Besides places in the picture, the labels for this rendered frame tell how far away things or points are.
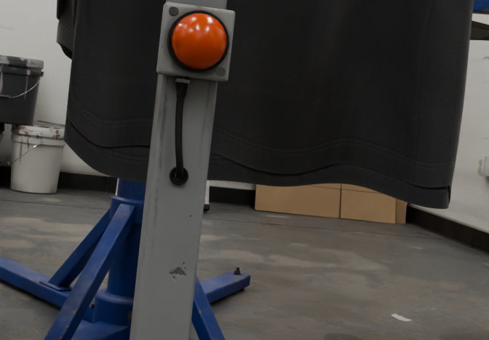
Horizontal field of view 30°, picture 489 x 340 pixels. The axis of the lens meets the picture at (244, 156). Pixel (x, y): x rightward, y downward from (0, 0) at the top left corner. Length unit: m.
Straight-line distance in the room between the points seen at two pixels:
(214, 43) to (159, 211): 0.13
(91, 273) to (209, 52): 1.54
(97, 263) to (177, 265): 1.47
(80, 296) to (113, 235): 0.18
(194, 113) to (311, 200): 4.99
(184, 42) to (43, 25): 4.97
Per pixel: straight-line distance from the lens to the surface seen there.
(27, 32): 5.58
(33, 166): 5.23
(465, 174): 5.25
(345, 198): 5.70
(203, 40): 0.61
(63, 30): 1.02
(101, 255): 2.14
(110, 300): 2.28
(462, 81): 1.02
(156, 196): 0.65
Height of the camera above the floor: 0.61
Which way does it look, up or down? 3 degrees down
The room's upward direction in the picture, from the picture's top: 6 degrees clockwise
